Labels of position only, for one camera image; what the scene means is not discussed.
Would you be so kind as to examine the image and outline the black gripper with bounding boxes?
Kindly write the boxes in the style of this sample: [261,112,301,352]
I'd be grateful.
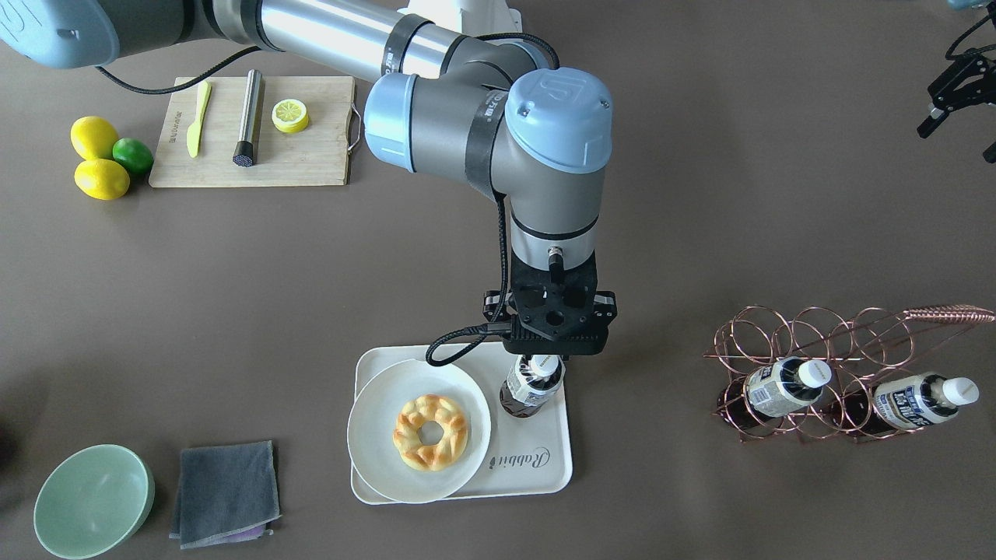
[502,254,611,355]

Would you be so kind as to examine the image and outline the tea bottle white cap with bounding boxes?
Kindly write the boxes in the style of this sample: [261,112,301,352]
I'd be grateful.
[500,354,566,418]

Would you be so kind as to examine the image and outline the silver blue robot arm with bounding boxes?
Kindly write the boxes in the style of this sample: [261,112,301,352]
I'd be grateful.
[2,1,618,355]

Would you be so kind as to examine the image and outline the white rectangular tray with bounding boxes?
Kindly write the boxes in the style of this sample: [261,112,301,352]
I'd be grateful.
[346,341,573,506]

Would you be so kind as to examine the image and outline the tea bottle in rack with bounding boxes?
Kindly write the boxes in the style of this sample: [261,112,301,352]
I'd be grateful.
[717,355,833,430]
[828,373,980,437]

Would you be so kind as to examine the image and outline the white round plate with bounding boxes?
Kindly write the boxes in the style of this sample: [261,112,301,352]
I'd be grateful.
[346,359,492,504]

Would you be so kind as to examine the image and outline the half lemon slice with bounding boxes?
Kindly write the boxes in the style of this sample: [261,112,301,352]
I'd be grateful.
[271,98,310,134]

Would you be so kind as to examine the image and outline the steel muddler black tip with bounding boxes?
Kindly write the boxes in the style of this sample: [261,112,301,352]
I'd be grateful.
[232,68,264,167]

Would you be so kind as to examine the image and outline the grey folded cloth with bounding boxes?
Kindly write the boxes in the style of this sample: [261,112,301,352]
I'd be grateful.
[170,440,282,549]

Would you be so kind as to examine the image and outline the yellow plastic knife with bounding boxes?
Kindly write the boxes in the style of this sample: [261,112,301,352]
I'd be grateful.
[186,80,212,159]

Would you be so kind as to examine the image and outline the green lime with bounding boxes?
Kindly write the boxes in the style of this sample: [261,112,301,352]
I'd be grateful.
[111,138,154,175]

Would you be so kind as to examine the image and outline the yellow lemon outer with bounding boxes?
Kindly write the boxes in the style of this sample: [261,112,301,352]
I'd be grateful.
[74,159,131,201]

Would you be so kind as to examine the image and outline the yellow lemon near lime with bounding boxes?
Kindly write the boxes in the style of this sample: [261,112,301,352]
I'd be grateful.
[70,116,120,160]

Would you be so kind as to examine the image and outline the green ceramic bowl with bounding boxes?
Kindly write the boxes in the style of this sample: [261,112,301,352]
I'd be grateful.
[34,444,156,559]

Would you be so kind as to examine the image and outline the black gripper camera mount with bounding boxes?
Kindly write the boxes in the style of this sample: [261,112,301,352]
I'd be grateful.
[482,289,619,327]

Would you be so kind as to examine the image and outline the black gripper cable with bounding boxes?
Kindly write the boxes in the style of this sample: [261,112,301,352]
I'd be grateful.
[93,33,561,368]

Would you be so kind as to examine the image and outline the braided ring pastry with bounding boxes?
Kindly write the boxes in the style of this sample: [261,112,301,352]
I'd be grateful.
[392,394,469,472]

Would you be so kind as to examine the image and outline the copper wire bottle rack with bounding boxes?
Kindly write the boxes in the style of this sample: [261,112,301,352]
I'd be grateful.
[713,305,994,442]

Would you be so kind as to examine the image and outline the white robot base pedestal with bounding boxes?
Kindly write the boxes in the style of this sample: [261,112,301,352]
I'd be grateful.
[398,1,523,36]

